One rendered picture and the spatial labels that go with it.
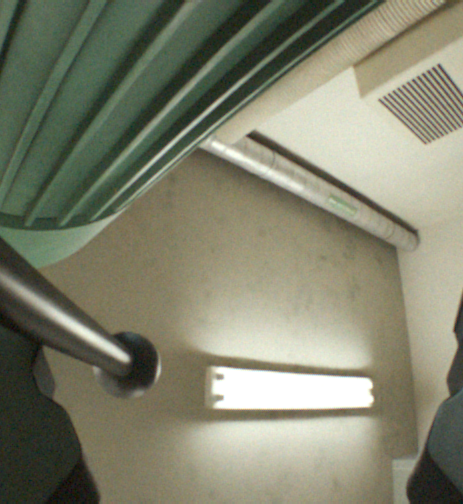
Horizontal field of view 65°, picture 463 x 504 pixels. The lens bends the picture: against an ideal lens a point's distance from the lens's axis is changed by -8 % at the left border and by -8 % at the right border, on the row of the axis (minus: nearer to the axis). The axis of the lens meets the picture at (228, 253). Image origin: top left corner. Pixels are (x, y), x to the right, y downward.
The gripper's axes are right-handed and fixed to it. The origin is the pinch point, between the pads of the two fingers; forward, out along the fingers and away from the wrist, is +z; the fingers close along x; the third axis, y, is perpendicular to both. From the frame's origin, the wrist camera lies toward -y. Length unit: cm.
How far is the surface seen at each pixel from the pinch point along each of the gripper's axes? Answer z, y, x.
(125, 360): 1.4, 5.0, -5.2
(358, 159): 223, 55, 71
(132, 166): 4.2, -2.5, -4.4
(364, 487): 116, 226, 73
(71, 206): 4.5, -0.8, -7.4
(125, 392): 2.3, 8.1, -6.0
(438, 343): 209, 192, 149
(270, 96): 168, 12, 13
